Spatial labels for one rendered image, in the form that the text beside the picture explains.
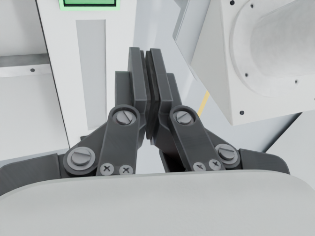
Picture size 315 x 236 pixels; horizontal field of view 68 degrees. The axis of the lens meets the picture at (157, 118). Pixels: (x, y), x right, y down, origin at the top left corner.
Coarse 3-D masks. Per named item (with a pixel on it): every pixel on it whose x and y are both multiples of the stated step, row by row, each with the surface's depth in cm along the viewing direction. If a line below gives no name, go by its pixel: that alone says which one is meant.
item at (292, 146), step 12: (300, 120) 288; (312, 120) 274; (288, 132) 307; (300, 132) 291; (312, 132) 276; (276, 144) 330; (288, 144) 310; (300, 144) 293; (312, 144) 279; (288, 156) 314; (300, 156) 296; (312, 156) 281; (300, 168) 299; (312, 168) 284; (312, 180) 286
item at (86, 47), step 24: (48, 0) 21; (120, 0) 23; (48, 24) 23; (72, 24) 23; (96, 24) 25; (120, 24) 25; (48, 48) 24; (72, 48) 25; (96, 48) 27; (120, 48) 27; (72, 72) 28; (96, 72) 29; (72, 96) 30; (96, 96) 32; (72, 120) 34; (96, 120) 36; (72, 144) 38
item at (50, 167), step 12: (48, 156) 8; (60, 156) 8; (0, 168) 8; (12, 168) 8; (24, 168) 8; (36, 168) 8; (48, 168) 8; (60, 168) 8; (0, 180) 7; (12, 180) 7; (24, 180) 7; (36, 180) 7; (0, 192) 7
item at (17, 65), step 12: (0, 60) 36; (12, 60) 37; (24, 60) 37; (36, 60) 38; (48, 60) 38; (0, 72) 36; (12, 72) 37; (24, 72) 37; (36, 72) 38; (48, 72) 39
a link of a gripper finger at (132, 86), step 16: (128, 64) 12; (144, 64) 11; (128, 80) 11; (144, 80) 10; (128, 96) 10; (144, 96) 9; (144, 112) 10; (144, 128) 10; (80, 144) 8; (96, 144) 8; (64, 160) 8; (80, 160) 8; (96, 160) 8; (80, 176) 8
